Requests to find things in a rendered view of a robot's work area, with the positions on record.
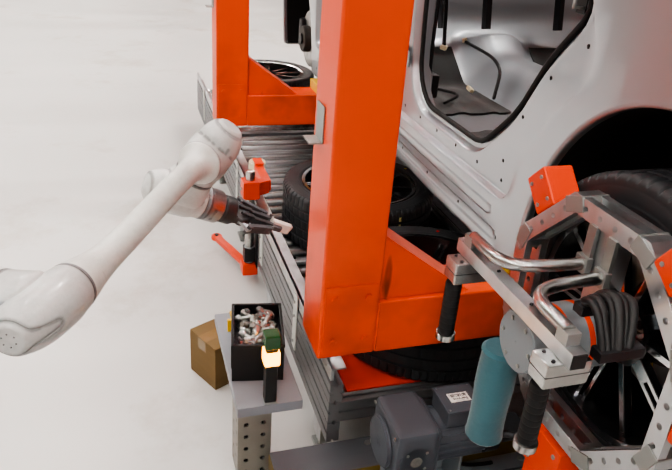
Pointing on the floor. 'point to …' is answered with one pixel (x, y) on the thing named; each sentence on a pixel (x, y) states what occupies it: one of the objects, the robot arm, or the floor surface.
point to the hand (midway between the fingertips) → (279, 226)
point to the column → (251, 441)
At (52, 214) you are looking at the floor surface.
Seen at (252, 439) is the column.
